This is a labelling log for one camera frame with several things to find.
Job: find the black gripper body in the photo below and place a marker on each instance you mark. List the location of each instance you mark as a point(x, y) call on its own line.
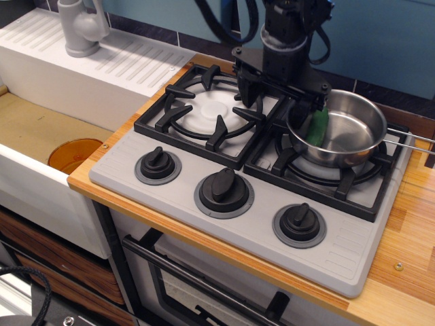
point(286, 68)

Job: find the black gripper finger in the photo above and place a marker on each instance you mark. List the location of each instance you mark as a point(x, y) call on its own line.
point(298, 112)
point(249, 86)

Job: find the green toy pickle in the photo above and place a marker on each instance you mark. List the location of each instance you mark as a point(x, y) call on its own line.
point(317, 128)

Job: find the stainless steel pot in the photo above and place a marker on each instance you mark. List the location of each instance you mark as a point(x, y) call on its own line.
point(356, 128)

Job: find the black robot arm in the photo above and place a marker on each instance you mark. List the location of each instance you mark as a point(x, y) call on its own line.
point(289, 21)

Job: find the grey toy stove top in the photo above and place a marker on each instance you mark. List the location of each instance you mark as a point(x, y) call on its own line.
point(240, 174)

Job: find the black middle stove knob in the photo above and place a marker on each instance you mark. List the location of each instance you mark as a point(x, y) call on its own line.
point(224, 195)

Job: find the black stove knob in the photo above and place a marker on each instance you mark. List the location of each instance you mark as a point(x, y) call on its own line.
point(224, 195)
point(299, 226)
point(157, 167)

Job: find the black right stove knob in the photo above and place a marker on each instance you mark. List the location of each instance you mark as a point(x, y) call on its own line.
point(299, 226)

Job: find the black left stove knob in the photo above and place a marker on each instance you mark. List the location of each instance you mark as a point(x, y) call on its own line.
point(157, 167)

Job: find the black left burner grate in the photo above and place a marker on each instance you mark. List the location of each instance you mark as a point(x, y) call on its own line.
point(202, 114)

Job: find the black burner grate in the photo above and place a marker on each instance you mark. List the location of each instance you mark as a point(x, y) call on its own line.
point(202, 114)
point(362, 191)

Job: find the teal cabinet left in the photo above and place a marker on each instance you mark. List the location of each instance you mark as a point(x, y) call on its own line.
point(181, 16)

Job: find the teal cabinet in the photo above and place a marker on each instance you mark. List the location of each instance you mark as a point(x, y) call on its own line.
point(386, 43)
point(181, 16)

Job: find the black right burner grate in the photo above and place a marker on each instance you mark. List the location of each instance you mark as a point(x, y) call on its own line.
point(362, 191)

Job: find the teal cabinet right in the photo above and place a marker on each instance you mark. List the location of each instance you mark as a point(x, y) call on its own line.
point(386, 43)

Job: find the grey toy faucet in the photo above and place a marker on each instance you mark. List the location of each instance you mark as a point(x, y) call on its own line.
point(83, 31)

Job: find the white toy sink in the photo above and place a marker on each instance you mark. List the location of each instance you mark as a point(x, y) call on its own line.
point(49, 98)

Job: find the orange plastic plate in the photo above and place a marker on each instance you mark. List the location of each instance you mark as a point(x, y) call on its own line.
point(68, 156)

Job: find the oven door with window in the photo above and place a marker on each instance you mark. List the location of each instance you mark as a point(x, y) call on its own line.
point(191, 287)

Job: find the wood grain drawer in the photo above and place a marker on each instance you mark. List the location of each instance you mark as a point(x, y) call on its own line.
point(74, 274)

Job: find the black oven door handle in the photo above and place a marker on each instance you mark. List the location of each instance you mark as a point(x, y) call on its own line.
point(145, 248)

